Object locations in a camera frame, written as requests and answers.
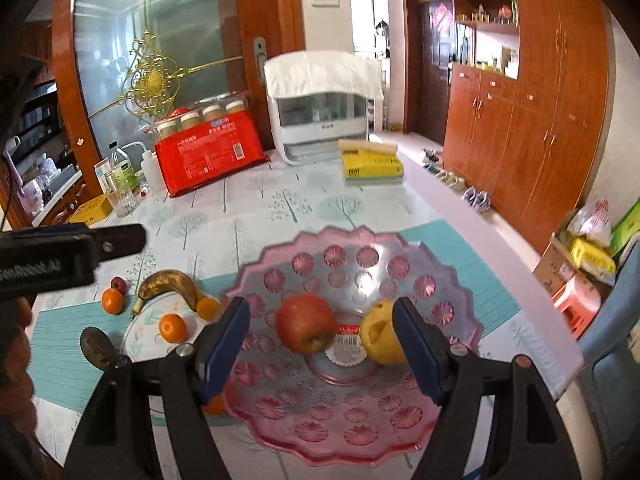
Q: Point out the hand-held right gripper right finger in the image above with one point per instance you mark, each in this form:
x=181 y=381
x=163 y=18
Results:
x=422 y=355

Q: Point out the white countertop cabinet appliance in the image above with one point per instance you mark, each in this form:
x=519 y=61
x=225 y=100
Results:
x=320 y=145

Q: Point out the blue grey chair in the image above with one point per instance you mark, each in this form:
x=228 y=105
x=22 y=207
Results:
x=615 y=360

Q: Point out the dark avocado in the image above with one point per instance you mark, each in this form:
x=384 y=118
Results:
x=97 y=347

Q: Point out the brown wooden cabinet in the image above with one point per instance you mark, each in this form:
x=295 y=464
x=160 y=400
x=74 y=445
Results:
x=550 y=135

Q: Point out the flat yellow box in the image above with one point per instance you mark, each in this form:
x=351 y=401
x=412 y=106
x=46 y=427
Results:
x=90 y=210

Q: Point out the glass door gold ornament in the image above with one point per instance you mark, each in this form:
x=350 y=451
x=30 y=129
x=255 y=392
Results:
x=200 y=35

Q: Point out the yellow packet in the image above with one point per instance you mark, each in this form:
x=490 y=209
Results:
x=592 y=255

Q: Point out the clear bottle green label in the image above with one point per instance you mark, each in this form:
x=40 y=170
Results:
x=122 y=175

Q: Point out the yellow green box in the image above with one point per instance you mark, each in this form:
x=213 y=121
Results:
x=372 y=167

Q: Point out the row of shoes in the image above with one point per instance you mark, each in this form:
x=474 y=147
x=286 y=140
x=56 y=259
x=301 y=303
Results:
x=450 y=177

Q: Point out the small mandarin orange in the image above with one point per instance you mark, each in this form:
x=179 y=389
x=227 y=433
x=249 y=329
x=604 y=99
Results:
x=172 y=327
x=207 y=308
x=112 y=301
x=216 y=406

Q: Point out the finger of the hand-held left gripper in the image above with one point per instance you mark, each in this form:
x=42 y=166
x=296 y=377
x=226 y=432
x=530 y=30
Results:
x=120 y=242

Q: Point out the small red hawthorn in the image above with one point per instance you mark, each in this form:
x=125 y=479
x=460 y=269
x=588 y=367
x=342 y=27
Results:
x=118 y=284

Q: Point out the kitchen shelf unit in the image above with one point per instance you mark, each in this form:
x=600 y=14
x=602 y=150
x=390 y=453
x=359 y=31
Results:
x=45 y=125

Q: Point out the cream long box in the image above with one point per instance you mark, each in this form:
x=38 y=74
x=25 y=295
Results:
x=367 y=146

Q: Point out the teal striped placemat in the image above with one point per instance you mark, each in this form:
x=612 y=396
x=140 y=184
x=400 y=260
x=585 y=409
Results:
x=65 y=340

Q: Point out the yellow apple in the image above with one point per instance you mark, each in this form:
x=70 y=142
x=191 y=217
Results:
x=380 y=332

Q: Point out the overripe brown banana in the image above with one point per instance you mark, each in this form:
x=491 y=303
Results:
x=165 y=280

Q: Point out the small white blue carton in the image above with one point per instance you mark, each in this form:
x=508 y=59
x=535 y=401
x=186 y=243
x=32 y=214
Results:
x=104 y=175

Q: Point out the red door decoration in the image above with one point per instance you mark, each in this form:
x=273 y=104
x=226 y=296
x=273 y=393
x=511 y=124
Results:
x=442 y=19

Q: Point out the white cloth cover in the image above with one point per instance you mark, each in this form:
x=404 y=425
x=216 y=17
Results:
x=320 y=72

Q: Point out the pink plastic fruit plate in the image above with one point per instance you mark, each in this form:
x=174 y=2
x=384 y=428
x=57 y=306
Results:
x=350 y=270

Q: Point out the pink plastic stool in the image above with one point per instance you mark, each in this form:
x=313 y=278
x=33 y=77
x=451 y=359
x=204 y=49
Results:
x=575 y=300

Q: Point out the dark wooden entrance door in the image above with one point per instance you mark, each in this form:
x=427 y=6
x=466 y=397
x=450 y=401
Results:
x=435 y=85

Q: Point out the white squeeze bottle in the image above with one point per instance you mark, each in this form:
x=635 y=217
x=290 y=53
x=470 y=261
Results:
x=150 y=172

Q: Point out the clear drinking glass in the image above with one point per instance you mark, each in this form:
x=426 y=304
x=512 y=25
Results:
x=124 y=205

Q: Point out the large red apple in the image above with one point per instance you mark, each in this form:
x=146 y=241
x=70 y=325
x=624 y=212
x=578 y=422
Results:
x=305 y=322

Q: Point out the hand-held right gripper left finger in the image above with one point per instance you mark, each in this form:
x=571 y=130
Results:
x=225 y=355

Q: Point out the white plastic bag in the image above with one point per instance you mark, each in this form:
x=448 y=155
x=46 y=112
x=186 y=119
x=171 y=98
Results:
x=592 y=220

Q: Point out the cardboard box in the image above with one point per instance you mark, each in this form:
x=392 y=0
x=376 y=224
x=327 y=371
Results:
x=550 y=265

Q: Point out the red pack of jars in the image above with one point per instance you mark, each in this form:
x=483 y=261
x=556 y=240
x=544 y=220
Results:
x=210 y=152

